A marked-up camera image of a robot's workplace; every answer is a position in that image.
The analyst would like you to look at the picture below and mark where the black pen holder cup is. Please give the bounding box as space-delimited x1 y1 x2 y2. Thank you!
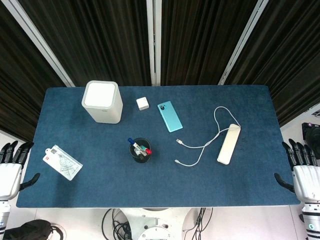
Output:
128 137 152 164

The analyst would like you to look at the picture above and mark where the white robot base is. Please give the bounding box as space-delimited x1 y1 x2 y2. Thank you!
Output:
116 207 199 240

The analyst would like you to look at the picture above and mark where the black curtain panel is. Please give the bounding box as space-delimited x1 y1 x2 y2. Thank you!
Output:
17 0 152 87
0 0 66 143
160 0 259 87
224 0 320 128

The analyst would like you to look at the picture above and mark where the black cable bundle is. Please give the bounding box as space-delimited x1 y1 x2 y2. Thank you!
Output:
101 207 133 240
183 207 214 235

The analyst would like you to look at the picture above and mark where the black camera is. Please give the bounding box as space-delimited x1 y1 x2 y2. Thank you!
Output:
301 121 320 159

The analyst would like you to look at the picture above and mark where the small white cube charger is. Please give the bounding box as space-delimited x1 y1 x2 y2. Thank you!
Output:
136 96 150 111

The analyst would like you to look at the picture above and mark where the blue cap marker pen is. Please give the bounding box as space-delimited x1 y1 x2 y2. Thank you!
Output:
127 137 142 152

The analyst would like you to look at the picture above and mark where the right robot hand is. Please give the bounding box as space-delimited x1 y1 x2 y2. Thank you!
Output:
273 138 320 204

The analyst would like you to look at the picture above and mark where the blue felt table mat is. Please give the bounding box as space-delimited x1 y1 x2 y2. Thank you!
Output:
16 84 301 209

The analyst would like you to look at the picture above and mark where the white USB cable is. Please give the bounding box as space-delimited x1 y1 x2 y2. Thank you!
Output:
174 106 241 168

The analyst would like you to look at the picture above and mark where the white frame post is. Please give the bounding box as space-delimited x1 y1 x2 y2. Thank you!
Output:
217 0 270 86
145 0 163 87
1 0 76 88

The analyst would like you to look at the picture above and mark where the tall white box device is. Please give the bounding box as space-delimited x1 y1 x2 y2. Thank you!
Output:
81 80 124 124

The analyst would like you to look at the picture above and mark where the teal smartphone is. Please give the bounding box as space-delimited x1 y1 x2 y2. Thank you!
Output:
157 100 184 133

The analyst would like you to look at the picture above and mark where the white bar power bank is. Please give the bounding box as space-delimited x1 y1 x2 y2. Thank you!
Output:
216 123 242 166

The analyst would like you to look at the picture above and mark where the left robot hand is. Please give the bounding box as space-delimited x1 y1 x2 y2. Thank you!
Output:
0 140 41 201

